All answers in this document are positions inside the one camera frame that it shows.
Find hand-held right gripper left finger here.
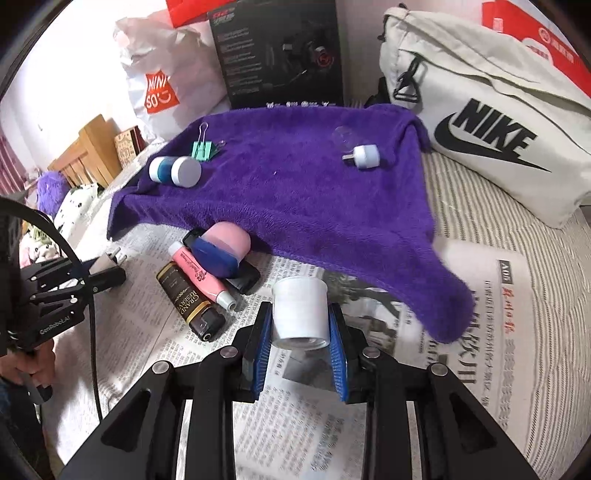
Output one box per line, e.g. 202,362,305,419
60,302,274,480

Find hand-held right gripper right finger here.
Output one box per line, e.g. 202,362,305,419
327,304,541,480

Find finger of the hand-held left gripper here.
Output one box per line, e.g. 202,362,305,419
21,257,100,282
69,268,127,301

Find white plug adapter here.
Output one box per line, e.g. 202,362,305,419
90,244,127,278

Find white cup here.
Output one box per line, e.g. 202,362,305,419
271,276,331,352

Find black and gold tube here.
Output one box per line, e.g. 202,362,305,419
156,262,227,341

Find black rectangular box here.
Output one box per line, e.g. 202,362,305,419
182,228,262,291

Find pink tube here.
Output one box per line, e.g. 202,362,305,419
168,242,238,311

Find pink and blue capsule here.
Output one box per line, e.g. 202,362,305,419
191,222,252,278

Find blue and white jar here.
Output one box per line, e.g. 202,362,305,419
148,156,202,188

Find green binder clip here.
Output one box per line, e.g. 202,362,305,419
191,122,227,162

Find white plug-in light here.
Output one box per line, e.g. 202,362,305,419
342,144,380,171

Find clear plastic cap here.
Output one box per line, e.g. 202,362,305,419
333,126,358,152

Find person's left hand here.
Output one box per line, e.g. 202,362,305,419
0,339,57,398

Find white floral cloth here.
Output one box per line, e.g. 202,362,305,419
55,182,100,227

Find purple plush pillow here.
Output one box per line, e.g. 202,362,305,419
36,171,70,215

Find pink striped curtain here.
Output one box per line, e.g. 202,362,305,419
0,129,21,195

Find wooden headboard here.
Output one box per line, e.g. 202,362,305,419
48,114,122,188

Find newspaper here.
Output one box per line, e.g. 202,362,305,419
41,222,536,480

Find purple towel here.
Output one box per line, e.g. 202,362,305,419
106,104,476,344

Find white plastic shopping bag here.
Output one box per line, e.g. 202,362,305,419
115,17,232,141

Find black headphone box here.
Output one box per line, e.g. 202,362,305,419
209,0,345,110

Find black pouch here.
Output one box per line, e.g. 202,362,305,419
365,76,393,109

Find white crossbody bag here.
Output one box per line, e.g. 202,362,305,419
379,7,591,229

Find small red paper bag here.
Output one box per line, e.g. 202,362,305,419
480,0,591,100

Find black cable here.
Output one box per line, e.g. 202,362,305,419
0,196,105,423

